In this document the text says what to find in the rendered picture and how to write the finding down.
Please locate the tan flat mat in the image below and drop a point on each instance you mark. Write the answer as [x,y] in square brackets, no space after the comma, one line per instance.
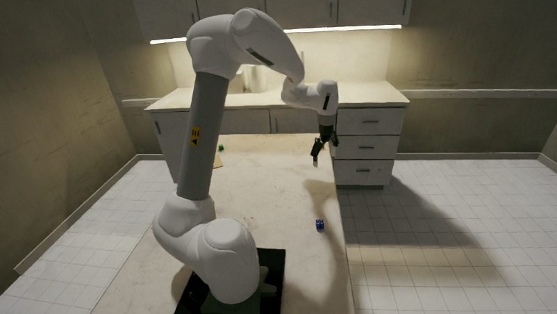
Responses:
[218,162]

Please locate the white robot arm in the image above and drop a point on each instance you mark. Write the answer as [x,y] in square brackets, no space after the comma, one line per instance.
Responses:
[227,258]

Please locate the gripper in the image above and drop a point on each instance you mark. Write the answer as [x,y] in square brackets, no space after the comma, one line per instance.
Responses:
[324,137]

